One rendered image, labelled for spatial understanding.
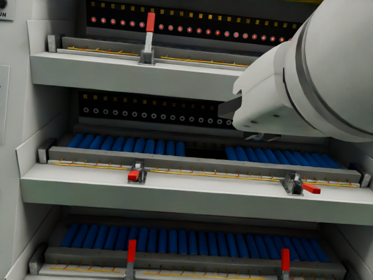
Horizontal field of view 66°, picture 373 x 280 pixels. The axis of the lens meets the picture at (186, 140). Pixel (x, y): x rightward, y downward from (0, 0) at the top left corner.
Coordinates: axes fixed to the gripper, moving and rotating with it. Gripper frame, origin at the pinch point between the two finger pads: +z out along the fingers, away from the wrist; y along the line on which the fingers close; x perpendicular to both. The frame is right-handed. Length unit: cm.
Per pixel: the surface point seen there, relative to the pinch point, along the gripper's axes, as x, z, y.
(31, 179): 8.4, 14.8, 31.3
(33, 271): 24.1, 21.5, 31.8
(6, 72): -7.6, 12.2, 36.2
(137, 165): 5.0, 14.9, 15.2
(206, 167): 4.4, 18.6, 3.5
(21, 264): 22.3, 19.3, 33.0
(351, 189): 6.5, 18.0, -23.1
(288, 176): 5.0, 16.1, -10.4
